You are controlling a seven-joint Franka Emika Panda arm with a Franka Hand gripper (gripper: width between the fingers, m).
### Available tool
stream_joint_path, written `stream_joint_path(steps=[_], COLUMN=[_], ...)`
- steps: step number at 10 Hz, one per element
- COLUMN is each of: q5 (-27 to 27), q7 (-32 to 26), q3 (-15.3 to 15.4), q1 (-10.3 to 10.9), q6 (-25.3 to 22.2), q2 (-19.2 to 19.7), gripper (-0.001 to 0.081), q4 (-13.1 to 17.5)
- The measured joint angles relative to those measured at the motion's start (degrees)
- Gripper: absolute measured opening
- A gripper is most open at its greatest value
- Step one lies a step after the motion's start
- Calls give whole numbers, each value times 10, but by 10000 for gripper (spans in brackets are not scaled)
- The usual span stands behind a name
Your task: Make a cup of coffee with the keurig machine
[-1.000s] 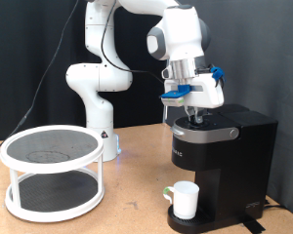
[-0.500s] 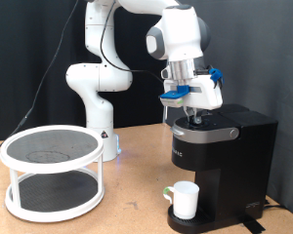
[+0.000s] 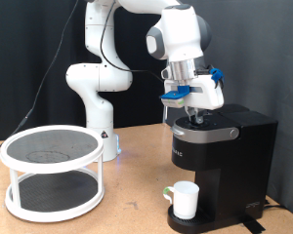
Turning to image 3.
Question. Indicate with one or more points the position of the black Keurig coffee machine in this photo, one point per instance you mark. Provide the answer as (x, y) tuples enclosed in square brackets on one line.
[(234, 169)]

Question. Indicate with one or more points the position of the silver metal pole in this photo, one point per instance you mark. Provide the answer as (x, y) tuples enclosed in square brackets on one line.
[(165, 114)]

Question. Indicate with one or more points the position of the grey backdrop panel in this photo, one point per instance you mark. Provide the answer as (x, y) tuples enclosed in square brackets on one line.
[(260, 65)]

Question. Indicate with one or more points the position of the black curtain backdrop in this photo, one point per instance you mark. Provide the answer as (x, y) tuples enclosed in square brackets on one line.
[(22, 48)]

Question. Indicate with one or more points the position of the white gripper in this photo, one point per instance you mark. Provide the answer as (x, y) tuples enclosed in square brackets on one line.
[(206, 96)]

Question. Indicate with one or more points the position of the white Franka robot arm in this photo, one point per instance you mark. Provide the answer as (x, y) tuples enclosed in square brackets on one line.
[(97, 78)]

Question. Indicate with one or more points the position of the white two-tier turntable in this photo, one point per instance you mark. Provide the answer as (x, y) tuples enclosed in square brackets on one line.
[(55, 191)]

